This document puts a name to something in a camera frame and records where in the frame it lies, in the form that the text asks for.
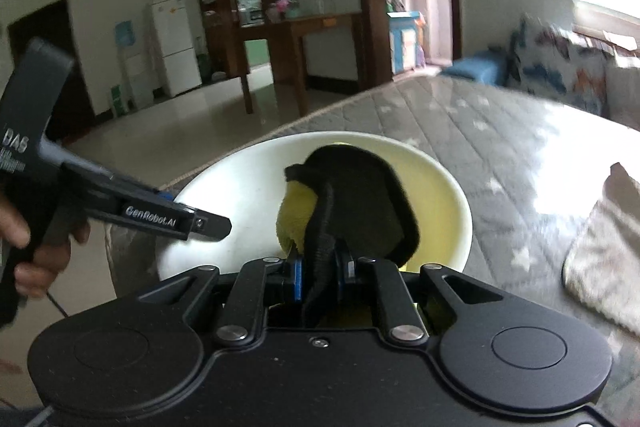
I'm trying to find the yellow and black cleaning cloth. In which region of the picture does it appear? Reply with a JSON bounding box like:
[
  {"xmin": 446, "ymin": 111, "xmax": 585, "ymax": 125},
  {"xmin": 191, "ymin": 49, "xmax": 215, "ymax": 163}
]
[{"xmin": 276, "ymin": 144, "xmax": 420, "ymax": 307}]

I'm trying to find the large white bowl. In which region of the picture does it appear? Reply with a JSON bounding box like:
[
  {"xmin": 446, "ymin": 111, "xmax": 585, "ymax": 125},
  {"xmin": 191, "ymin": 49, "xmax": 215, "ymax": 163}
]
[{"xmin": 155, "ymin": 131, "xmax": 472, "ymax": 280}]

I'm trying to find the person left hand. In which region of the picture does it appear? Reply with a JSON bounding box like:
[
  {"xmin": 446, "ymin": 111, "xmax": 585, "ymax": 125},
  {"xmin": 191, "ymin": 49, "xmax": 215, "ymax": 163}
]
[{"xmin": 0, "ymin": 190, "xmax": 92, "ymax": 301}]

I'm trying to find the water dispenser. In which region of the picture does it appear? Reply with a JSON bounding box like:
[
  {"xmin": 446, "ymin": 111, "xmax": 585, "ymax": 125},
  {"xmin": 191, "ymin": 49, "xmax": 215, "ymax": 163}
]
[{"xmin": 114, "ymin": 20, "xmax": 153, "ymax": 110}]

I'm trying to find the white refrigerator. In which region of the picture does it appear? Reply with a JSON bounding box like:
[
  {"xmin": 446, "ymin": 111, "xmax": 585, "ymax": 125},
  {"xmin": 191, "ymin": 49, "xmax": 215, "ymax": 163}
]
[{"xmin": 146, "ymin": 0, "xmax": 202, "ymax": 98}]

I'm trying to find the dark wooden desk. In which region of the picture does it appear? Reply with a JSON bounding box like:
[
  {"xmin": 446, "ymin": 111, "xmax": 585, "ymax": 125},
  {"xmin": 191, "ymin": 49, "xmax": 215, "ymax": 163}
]
[{"xmin": 238, "ymin": 13, "xmax": 364, "ymax": 117}]

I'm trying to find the blue sofa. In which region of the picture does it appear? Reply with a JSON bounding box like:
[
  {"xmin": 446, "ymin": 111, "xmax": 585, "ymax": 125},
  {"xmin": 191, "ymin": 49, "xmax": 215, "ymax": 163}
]
[{"xmin": 439, "ymin": 50, "xmax": 508, "ymax": 87}]

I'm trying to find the blue children cabinet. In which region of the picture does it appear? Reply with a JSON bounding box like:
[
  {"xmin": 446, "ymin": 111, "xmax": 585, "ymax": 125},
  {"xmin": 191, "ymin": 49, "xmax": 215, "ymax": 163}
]
[{"xmin": 387, "ymin": 11, "xmax": 425, "ymax": 75}]

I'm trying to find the grey towel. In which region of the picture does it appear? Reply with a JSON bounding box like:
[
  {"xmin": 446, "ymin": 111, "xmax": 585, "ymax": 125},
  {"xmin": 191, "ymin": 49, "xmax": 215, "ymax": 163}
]
[{"xmin": 562, "ymin": 164, "xmax": 640, "ymax": 335}]

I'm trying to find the large butterfly pillow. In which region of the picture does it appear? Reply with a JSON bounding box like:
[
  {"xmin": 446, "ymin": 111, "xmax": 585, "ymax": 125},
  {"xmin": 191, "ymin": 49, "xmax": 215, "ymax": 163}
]
[{"xmin": 506, "ymin": 14, "xmax": 614, "ymax": 116}]

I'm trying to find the plain white pillow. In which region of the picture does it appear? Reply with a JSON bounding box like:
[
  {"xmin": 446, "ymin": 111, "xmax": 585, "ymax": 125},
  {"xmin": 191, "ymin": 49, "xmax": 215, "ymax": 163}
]
[{"xmin": 603, "ymin": 56, "xmax": 640, "ymax": 131}]

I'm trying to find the black cable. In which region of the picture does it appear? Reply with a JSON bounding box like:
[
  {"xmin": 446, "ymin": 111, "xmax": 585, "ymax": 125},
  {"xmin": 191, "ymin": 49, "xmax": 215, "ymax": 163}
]
[{"xmin": 0, "ymin": 288, "xmax": 72, "ymax": 410}]

